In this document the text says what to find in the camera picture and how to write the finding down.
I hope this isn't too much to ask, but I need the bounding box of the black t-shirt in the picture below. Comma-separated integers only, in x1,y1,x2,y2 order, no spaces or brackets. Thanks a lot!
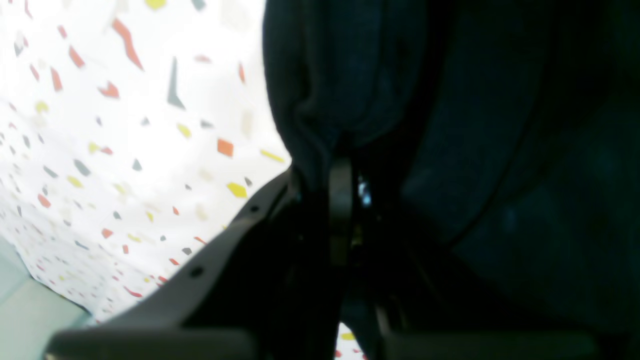
263,0,639,334

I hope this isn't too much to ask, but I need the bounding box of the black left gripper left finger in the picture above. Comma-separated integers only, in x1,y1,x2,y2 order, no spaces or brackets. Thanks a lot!
45,167,346,360

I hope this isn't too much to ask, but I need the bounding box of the terrazzo pattern tablecloth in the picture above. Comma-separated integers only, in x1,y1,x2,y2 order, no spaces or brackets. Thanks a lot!
0,0,371,360

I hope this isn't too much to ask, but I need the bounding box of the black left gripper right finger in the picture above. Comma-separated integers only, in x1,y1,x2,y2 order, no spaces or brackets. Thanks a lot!
330,157,601,360

